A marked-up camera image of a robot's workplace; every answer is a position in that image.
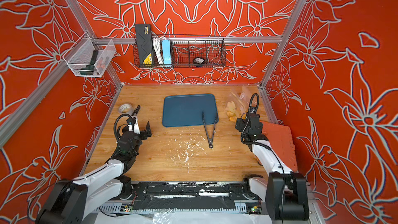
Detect clear bag with yellow toys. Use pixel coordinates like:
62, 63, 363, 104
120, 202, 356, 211
225, 90, 247, 122

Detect black metal tongs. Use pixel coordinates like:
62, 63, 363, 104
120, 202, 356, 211
201, 110, 219, 149

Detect clear resealable bag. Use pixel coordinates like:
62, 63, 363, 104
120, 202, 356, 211
238, 85, 253, 113

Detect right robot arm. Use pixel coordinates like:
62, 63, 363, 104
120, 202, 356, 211
235, 93, 310, 222

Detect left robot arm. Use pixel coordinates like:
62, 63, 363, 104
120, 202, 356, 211
35, 111, 152, 224

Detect clear tape roll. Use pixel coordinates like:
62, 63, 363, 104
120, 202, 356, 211
118, 103, 134, 115

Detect orange tool case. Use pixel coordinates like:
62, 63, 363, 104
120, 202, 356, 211
261, 121, 298, 172

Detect blue plastic tray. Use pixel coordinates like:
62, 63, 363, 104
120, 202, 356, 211
162, 94, 219, 128

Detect light blue box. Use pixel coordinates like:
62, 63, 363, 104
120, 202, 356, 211
161, 39, 172, 67

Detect clear acrylic bin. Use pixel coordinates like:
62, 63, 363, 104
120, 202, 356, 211
62, 33, 116, 78

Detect black box with yellow label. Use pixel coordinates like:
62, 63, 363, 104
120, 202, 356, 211
135, 24, 154, 67

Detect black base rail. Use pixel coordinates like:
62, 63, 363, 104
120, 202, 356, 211
97, 181, 267, 216

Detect dark green screwdriver handle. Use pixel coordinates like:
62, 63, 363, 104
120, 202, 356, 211
79, 49, 98, 76

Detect black wire basket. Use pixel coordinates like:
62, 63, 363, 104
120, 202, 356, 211
133, 35, 227, 68

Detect white cable bundle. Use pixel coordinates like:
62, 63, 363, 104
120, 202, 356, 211
152, 36, 165, 66

